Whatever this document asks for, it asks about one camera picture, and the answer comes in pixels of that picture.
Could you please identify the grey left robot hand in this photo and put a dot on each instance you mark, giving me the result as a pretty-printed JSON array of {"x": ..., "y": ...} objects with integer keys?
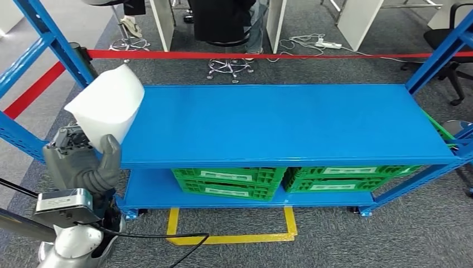
[{"x": 74, "y": 166}]

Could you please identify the white plastic shell part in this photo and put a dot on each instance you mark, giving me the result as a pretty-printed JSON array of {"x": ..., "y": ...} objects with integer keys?
[{"x": 107, "y": 103}]

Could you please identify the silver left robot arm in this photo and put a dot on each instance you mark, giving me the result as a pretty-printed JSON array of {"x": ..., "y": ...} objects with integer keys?
[{"x": 74, "y": 240}]

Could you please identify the blue metal shelf rack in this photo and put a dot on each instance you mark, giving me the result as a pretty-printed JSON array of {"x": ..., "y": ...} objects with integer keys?
[{"x": 277, "y": 122}]

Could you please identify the grey metal bar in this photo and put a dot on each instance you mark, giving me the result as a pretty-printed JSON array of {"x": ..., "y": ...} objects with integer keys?
[{"x": 26, "y": 225}]

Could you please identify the red barrier belt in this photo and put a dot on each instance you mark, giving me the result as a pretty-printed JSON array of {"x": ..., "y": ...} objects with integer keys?
[
  {"x": 258, "y": 55},
  {"x": 33, "y": 92}
]

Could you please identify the stool with chrome base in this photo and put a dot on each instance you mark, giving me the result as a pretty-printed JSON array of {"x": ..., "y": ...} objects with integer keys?
[
  {"x": 229, "y": 66},
  {"x": 129, "y": 43}
]

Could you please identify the yellow floor tape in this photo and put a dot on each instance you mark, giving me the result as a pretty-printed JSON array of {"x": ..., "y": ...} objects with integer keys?
[{"x": 229, "y": 239}]

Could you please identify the white power strip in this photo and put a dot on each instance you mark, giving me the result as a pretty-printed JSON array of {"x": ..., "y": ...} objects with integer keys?
[{"x": 327, "y": 44}]

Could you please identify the round chrome base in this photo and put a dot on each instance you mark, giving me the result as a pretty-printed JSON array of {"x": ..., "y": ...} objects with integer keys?
[{"x": 456, "y": 127}]

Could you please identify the black office chair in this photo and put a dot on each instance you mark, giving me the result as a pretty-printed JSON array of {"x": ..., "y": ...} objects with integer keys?
[{"x": 439, "y": 37}]

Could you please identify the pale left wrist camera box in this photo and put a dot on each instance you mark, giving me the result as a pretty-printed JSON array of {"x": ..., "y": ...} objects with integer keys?
[{"x": 63, "y": 205}]

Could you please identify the black belt stanchion post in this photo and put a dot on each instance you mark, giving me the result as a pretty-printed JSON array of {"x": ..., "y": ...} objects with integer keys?
[{"x": 79, "y": 50}]

